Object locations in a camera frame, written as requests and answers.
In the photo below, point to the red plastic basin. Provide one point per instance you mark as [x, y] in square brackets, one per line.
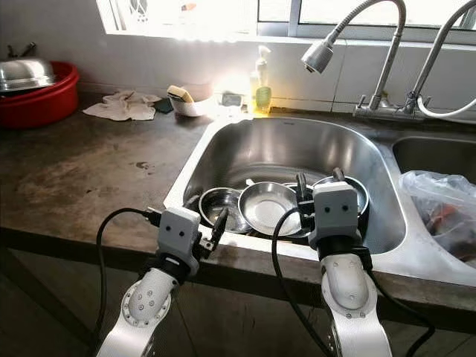
[44, 108]

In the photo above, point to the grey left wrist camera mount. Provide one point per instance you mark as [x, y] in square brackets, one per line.
[178, 232]

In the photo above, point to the crumpled white cloth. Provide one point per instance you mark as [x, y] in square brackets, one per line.
[123, 106]

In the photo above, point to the clear plastic bag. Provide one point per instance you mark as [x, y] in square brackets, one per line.
[442, 212]

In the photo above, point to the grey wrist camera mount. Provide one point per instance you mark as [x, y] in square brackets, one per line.
[178, 232]
[335, 212]

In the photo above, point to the yellow dish sponge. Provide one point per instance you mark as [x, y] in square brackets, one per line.
[180, 94]

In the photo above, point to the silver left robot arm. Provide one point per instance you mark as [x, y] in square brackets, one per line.
[145, 305]

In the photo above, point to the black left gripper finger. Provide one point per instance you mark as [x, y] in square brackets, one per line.
[192, 204]
[220, 224]

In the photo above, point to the dark green scrub pad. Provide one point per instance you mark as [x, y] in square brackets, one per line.
[162, 105]

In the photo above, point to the white ceramic bowl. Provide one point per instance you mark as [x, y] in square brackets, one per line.
[193, 108]

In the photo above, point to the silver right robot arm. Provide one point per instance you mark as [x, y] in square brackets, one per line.
[351, 290]

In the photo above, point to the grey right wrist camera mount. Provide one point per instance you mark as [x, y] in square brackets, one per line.
[335, 212]

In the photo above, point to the grey window frame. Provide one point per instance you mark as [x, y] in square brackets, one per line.
[290, 28]

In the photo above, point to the stainless steel double sink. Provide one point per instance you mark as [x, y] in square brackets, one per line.
[290, 149]

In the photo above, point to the plain gooseneck steel faucet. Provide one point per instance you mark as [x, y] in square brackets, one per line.
[435, 52]

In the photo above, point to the yellow dish soap pump bottle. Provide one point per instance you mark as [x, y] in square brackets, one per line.
[262, 97]

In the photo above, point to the domed stainless steel lid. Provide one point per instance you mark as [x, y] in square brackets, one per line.
[26, 76]

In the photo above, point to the small deep steel bowl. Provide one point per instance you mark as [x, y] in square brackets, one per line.
[219, 208]

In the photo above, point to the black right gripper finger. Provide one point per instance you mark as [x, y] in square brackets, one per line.
[338, 175]
[302, 190]

